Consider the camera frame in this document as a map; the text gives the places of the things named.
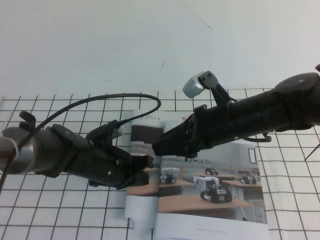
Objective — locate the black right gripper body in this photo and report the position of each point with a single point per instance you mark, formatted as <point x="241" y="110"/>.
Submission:
<point x="212" y="130"/>

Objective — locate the white black-grid tablecloth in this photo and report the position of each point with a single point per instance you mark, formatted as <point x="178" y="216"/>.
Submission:
<point x="50" y="212"/>

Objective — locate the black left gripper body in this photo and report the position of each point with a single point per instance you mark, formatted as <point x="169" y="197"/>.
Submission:
<point x="102" y="165"/>

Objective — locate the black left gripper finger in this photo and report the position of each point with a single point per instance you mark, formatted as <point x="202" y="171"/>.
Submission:
<point x="142" y="162"/>
<point x="138" y="178"/>

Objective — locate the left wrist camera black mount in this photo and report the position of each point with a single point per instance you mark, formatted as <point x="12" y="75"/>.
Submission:
<point x="102" y="128"/>

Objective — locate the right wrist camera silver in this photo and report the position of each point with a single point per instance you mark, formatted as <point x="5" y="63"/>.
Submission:
<point x="192" y="86"/>

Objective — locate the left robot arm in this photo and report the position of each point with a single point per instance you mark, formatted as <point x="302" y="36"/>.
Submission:
<point x="37" y="150"/>

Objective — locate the AgileX product brochure book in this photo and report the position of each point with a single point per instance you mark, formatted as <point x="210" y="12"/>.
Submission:
<point x="212" y="215"/>

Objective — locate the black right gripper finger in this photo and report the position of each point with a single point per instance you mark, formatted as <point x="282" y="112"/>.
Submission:
<point x="180" y="132"/>
<point x="175" y="148"/>

